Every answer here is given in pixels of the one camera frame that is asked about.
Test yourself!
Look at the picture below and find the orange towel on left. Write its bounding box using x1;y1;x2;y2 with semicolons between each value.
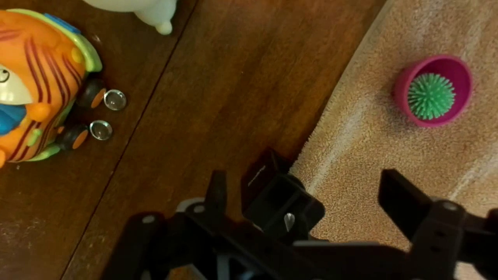
292;0;498;249

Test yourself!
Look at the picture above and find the black clamp object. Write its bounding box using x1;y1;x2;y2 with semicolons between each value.
242;148;326;243

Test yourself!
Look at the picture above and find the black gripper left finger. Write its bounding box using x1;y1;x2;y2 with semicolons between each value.
100;170;228;280

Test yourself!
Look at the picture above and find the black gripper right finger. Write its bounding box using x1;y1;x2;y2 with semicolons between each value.
379;170;498;280

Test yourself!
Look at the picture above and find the pink cup with green ball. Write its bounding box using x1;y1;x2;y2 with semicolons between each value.
393;55;474;128

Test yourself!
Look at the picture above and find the orange tiger toy car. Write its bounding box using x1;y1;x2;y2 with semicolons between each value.
0;8;108;167

